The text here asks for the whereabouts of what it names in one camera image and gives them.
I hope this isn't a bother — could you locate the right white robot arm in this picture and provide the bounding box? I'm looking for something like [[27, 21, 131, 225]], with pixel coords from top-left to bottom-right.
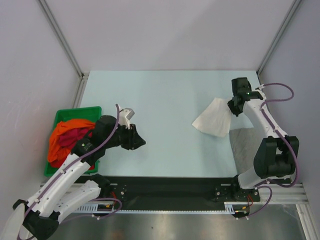
[[227, 77, 300, 202]]

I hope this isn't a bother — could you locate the aluminium frame rail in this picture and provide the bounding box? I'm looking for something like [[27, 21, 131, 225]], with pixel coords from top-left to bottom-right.
[[258, 183, 309, 205]]

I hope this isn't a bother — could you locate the orange t-shirt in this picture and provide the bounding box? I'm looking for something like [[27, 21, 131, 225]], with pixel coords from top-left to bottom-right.
[[47, 118, 96, 168]]

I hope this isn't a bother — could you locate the magenta t-shirt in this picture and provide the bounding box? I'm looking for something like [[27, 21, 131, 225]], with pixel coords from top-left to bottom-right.
[[58, 127, 92, 149]]

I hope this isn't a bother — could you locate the right corner aluminium post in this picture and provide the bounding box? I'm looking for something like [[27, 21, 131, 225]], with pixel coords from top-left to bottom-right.
[[256, 0, 304, 78]]

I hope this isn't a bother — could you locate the white slotted cable duct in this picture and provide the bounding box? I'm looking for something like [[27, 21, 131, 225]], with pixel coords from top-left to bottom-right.
[[74, 201, 251, 215]]

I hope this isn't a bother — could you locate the white printed t-shirt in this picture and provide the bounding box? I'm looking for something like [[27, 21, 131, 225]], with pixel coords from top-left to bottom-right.
[[192, 97, 253, 138]]

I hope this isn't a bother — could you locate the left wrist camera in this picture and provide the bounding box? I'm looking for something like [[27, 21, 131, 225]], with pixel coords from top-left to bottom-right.
[[118, 107, 135, 129]]

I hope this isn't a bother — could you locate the folded grey t-shirt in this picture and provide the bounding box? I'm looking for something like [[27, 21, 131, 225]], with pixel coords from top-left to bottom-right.
[[229, 128, 261, 174]]

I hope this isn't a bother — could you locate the red t-shirt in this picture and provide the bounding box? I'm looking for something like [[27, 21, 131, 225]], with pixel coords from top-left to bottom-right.
[[49, 160, 100, 171]]

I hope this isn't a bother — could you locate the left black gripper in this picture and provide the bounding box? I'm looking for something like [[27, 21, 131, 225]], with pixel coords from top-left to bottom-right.
[[103, 121, 146, 150]]

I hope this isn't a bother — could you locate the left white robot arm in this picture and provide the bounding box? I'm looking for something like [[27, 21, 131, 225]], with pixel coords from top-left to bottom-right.
[[13, 108, 146, 240]]

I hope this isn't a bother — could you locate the left corner aluminium post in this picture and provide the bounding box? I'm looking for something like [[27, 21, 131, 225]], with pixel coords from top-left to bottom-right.
[[36, 0, 87, 79]]

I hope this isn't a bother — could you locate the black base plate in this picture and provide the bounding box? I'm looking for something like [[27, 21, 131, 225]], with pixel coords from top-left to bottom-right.
[[106, 176, 261, 212]]

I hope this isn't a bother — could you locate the corner aluminium post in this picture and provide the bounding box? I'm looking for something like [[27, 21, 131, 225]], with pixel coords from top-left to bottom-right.
[[36, 0, 87, 79], [256, 0, 304, 78]]

